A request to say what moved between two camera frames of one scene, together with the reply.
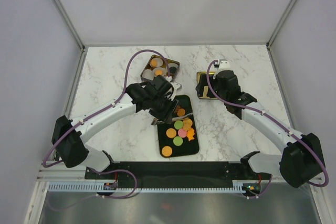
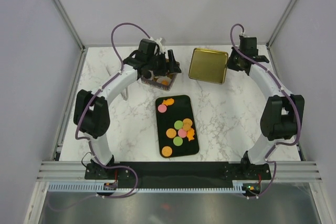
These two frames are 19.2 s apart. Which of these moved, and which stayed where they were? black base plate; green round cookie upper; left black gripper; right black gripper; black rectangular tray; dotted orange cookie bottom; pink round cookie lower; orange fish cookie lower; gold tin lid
Moved: gold tin lid; right black gripper; left black gripper
Stayed: dotted orange cookie bottom; black rectangular tray; green round cookie upper; black base plate; orange fish cookie lower; pink round cookie lower
